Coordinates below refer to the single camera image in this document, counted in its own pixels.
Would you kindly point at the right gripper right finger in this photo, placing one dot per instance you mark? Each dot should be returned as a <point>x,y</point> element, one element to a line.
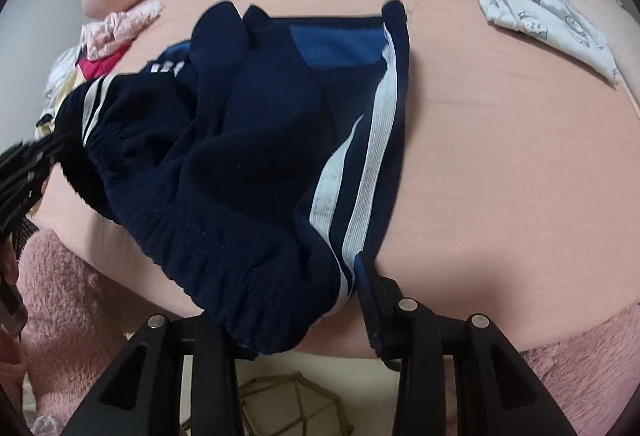
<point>468,366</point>

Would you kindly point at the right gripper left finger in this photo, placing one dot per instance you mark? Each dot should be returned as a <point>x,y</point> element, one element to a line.
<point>140,392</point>

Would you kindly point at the navy white-striped track pants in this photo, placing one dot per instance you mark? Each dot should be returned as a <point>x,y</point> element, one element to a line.
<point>252,162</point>

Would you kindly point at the cream yellow garment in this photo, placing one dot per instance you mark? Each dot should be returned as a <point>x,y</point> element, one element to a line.
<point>61,82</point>

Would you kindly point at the pink fuzzy sleeve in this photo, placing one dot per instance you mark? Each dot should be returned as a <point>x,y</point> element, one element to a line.
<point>78,322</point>

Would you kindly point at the magenta garment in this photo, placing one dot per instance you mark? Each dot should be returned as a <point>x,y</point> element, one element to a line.
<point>94,69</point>

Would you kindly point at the pink patterned garment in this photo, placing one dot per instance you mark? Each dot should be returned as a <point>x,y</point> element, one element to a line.
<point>100,39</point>

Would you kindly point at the pink bed sheet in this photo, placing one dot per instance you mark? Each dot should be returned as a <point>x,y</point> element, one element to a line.
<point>519,196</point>

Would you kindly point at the grey printed folded garment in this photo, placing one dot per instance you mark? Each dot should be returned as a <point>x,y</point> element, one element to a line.
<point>558,25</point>

